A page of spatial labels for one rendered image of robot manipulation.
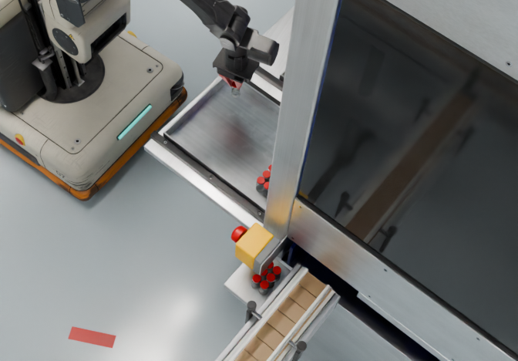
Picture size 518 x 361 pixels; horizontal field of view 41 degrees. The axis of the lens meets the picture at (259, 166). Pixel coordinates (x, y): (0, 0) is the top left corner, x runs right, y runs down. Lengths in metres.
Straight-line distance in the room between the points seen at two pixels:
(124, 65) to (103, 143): 0.35
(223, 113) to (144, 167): 0.99
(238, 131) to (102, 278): 1.00
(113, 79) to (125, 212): 0.51
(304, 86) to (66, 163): 1.56
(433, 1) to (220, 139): 1.07
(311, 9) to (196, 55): 2.16
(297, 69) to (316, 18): 0.13
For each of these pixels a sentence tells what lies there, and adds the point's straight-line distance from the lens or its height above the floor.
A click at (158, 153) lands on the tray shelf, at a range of 1.78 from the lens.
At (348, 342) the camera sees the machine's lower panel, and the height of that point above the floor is 0.69.
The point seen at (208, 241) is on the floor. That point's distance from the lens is 2.62.
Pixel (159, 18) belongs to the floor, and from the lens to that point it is 3.22.
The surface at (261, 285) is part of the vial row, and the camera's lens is 1.58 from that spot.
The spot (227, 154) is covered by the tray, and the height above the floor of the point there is 0.88.
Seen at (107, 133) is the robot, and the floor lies 0.28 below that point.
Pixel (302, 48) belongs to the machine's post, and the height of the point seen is 1.64.
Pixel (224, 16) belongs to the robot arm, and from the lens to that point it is 1.53.
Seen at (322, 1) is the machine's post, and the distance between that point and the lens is 0.92.
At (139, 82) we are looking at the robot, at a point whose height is 0.28.
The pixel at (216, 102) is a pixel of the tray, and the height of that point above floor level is 0.88.
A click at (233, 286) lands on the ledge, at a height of 0.88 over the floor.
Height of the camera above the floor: 2.41
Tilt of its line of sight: 61 degrees down
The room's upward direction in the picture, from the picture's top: 6 degrees clockwise
